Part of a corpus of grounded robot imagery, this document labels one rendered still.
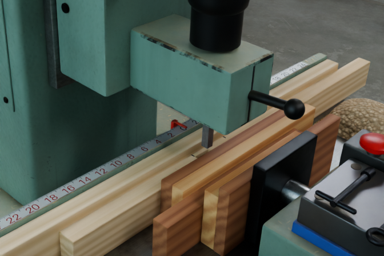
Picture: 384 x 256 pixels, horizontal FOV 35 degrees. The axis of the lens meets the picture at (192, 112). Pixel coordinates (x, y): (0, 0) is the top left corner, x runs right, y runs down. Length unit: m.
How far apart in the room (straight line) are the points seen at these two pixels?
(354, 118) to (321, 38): 2.67
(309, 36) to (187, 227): 2.94
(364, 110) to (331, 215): 0.32
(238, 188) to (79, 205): 0.15
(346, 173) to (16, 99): 0.38
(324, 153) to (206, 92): 0.18
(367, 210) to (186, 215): 0.16
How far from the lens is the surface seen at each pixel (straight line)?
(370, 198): 0.54
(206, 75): 0.57
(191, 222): 0.58
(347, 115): 0.81
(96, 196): 0.59
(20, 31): 0.67
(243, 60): 0.58
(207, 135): 0.65
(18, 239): 0.55
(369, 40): 3.54
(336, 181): 0.55
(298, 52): 3.25
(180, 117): 1.00
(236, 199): 0.57
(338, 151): 0.78
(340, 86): 0.87
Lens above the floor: 1.32
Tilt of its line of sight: 30 degrees down
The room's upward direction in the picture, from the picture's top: 4 degrees clockwise
